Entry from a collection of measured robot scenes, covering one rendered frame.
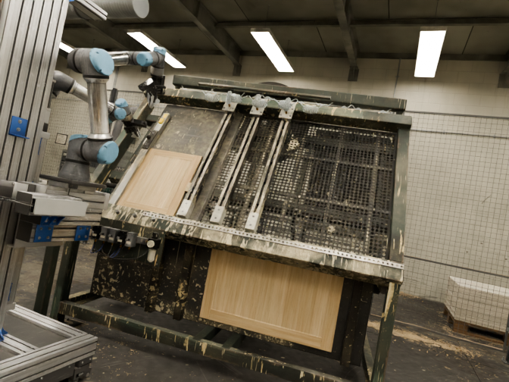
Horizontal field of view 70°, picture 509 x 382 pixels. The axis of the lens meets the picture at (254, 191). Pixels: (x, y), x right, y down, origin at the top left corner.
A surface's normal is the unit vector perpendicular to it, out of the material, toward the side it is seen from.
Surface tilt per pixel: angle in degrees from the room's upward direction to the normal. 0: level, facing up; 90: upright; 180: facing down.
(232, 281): 90
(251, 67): 90
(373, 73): 90
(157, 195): 57
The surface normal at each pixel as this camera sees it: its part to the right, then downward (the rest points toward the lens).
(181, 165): -0.08, -0.60
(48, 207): 0.92, 0.15
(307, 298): -0.22, -0.07
